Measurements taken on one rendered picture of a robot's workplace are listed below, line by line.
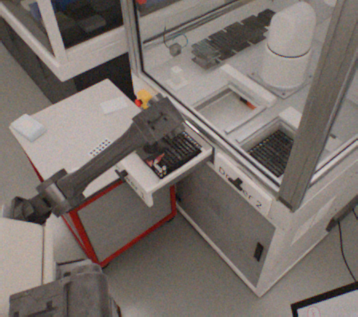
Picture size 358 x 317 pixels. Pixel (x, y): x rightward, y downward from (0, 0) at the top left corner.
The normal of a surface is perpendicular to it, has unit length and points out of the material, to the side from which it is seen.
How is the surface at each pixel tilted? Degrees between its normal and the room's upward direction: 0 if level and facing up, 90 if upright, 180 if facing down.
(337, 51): 90
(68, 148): 0
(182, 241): 0
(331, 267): 0
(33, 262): 42
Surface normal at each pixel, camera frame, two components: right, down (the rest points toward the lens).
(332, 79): -0.78, 0.48
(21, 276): 0.64, -0.61
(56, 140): -0.03, -0.66
